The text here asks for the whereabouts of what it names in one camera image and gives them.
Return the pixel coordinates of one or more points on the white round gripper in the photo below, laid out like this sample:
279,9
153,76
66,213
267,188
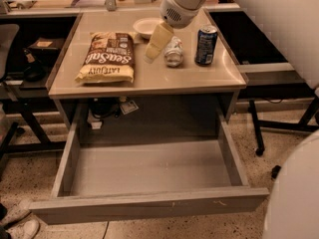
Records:
178,14

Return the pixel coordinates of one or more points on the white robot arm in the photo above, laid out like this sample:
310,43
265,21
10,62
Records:
293,27

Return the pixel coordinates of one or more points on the blue pepsi can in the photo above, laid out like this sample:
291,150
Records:
206,42

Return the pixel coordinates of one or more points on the open grey top drawer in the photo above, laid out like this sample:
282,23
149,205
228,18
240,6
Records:
101,178

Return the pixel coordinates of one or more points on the white paper bowl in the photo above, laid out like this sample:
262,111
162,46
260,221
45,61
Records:
146,26

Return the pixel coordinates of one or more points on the grey cabinet desk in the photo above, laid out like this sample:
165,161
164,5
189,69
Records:
221,76

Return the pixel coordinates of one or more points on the brown sea salt chip bag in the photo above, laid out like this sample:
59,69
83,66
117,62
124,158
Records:
110,59

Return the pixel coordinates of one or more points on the black box under desk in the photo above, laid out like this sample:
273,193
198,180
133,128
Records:
47,46

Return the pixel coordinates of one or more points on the grey office chair left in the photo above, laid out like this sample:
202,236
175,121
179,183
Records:
8,33

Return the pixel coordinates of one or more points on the white sneaker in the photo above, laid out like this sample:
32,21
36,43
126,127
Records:
27,230

